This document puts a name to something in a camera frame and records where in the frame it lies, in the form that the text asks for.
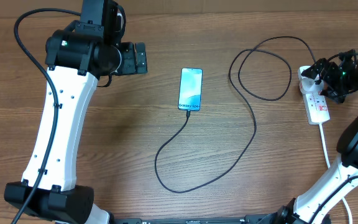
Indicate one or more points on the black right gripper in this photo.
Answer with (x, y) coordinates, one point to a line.
(337, 94)

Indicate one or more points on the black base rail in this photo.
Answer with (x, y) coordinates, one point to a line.
(248, 219)

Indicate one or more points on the white power strip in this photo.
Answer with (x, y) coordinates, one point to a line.
(315, 104)

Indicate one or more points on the white charger plug adapter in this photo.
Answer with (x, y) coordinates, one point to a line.
(308, 86)

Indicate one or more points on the Samsung Galaxy smartphone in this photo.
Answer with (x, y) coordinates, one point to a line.
(190, 89)

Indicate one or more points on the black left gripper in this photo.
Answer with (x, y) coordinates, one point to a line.
(130, 66)

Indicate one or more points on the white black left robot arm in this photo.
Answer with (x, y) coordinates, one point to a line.
(78, 56)

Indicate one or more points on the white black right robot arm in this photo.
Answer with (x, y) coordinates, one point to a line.
(341, 177)

